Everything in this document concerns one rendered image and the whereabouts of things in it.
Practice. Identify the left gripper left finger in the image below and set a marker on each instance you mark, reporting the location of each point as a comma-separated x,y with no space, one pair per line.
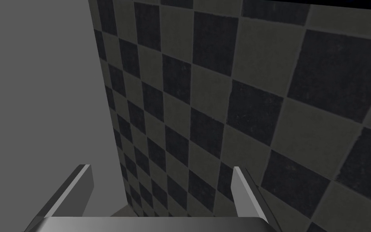
72,192

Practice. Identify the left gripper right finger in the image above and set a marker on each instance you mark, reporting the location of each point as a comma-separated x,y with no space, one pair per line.
246,196

